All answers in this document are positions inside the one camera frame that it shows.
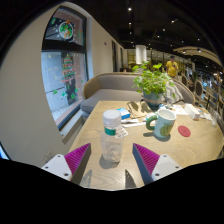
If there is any grey curved sofa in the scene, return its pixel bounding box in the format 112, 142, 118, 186
79, 72, 196, 116

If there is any person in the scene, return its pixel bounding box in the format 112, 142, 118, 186
165, 54, 180, 78

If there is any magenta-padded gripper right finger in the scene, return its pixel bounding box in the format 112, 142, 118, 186
132, 142, 183, 186

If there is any group of ceiling lights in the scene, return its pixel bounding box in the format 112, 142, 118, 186
126, 5, 202, 52

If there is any white mug with green handle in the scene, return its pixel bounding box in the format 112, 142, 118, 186
145, 108, 178, 139

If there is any blue flat box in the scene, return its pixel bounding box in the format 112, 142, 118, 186
116, 107, 132, 120

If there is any clear plastic water bottle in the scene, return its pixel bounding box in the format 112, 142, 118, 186
100, 109, 125, 163

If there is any flat round red coaster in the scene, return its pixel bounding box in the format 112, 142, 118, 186
177, 125, 192, 138

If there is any group of dining chairs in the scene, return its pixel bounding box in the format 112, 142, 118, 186
181, 71, 224, 116

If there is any decorated window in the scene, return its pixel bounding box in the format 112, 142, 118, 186
40, 5, 89, 129

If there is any potted green leafy plant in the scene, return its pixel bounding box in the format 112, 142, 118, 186
132, 60, 176, 108

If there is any grey chevron cushion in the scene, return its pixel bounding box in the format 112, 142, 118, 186
164, 83, 184, 104

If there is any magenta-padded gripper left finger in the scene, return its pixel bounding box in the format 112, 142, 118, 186
41, 142, 92, 185

